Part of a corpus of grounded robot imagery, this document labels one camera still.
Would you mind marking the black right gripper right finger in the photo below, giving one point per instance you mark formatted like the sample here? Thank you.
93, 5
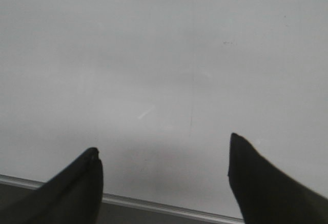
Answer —
265, 194

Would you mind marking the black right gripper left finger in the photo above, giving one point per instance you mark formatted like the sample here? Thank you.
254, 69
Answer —
72, 196

